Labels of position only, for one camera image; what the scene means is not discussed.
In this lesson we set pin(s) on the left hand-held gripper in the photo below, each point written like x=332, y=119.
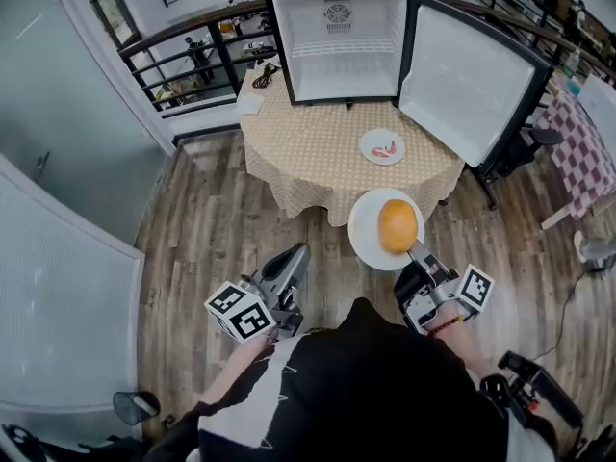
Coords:
x=238, y=313

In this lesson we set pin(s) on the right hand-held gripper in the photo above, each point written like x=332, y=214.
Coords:
x=435, y=294

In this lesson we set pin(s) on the plain white plate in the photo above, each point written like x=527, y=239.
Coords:
x=363, y=231

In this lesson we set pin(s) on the black mini fridge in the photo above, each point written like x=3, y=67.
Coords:
x=337, y=80

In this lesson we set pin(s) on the person's left forearm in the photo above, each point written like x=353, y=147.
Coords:
x=236, y=368

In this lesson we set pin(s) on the person's right forearm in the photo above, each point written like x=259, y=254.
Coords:
x=457, y=349

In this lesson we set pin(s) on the white wire fridge shelf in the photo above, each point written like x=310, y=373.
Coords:
x=337, y=48

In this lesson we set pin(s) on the red shrimp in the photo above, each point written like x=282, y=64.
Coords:
x=377, y=152
x=392, y=146

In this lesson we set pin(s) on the yellow checked tablecloth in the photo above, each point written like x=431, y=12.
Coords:
x=308, y=152

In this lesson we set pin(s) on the small white shrimp plate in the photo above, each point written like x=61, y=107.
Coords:
x=373, y=137

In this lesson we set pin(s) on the person's black and white top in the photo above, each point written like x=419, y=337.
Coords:
x=366, y=392

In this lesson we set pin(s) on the black worn equipment rig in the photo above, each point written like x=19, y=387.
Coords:
x=539, y=383

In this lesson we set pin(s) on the white folded cloth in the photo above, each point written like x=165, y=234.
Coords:
x=250, y=105

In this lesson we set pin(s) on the black mesh office chair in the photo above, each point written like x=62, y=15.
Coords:
x=544, y=136

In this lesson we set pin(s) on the black mesh waste bin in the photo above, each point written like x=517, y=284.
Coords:
x=125, y=407

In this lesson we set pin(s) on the black metal balcony railing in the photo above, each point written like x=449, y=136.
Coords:
x=223, y=56

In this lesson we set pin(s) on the white flat box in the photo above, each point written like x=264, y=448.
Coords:
x=599, y=101

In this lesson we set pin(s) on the clear water bottle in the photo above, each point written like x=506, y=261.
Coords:
x=572, y=63

